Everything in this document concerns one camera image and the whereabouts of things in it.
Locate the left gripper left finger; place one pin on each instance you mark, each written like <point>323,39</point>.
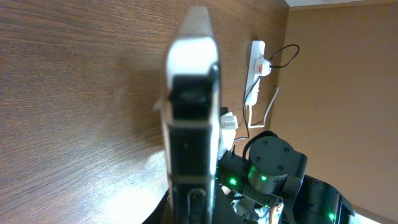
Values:
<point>156,216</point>

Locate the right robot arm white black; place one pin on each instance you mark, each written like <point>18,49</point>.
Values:
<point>271,173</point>

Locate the black smartphone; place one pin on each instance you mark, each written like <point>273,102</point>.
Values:
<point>190,103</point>

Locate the white charger plug adapter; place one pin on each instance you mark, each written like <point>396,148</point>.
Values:
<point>262,67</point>

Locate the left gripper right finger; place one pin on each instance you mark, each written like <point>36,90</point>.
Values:
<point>223,212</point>

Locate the white power strip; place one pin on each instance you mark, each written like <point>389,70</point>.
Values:
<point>257,52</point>

